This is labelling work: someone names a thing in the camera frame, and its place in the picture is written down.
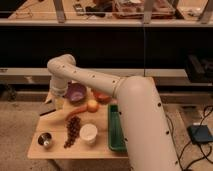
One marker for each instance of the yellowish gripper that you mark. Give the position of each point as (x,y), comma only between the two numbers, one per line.
(58,102)

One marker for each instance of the purple bowl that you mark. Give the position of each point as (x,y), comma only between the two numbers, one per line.
(76,92)

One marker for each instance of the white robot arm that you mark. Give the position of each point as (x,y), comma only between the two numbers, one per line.
(147,137)

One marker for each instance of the orange bowl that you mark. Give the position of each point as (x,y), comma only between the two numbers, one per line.
(101,97)

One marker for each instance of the orange carrot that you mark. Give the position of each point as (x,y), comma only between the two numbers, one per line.
(76,111)

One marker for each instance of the bunch of brown grapes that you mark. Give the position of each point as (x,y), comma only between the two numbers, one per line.
(73,129)

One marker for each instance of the wooden table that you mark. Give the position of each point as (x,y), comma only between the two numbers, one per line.
(54,123)

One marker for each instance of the yellow orange fruit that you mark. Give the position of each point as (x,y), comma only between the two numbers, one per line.
(92,106)

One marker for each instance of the small steel cup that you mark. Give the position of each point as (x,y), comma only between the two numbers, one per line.
(45,140)

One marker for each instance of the white cup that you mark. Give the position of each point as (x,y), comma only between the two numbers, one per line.
(88,133)

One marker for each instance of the green plastic tray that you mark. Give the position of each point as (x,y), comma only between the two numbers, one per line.
(115,135)

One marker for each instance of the black power box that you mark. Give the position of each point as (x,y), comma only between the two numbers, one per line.
(200,134)

